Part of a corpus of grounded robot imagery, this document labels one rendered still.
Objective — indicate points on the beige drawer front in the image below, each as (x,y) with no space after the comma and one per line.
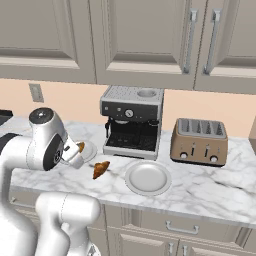
(25,203)
(143,221)

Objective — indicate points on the large grey plate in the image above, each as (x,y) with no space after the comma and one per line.
(148,178)

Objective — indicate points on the black hob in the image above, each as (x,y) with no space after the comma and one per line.
(4,117)

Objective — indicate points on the brown croissant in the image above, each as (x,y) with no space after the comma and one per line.
(100,169)

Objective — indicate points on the beige wall cupboard door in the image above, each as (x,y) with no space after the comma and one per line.
(143,36)
(36,36)
(238,40)

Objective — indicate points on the bronze four-slot toaster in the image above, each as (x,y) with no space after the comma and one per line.
(199,143)

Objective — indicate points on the beige base cupboard door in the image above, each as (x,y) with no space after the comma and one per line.
(140,245)
(220,250)

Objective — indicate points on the grey wall socket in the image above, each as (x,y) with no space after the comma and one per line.
(36,93)

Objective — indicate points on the small grey plate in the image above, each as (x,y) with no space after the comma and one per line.
(90,151)

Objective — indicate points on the beige cabinet side panel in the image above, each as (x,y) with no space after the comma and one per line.
(253,133)

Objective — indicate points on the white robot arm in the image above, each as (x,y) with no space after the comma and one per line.
(20,156)

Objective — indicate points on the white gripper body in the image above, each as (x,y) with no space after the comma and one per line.
(74,155)

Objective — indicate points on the small brown pastry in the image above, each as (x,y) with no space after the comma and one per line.
(81,146)

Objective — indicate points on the silver black coffee machine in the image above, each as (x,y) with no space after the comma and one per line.
(132,120)

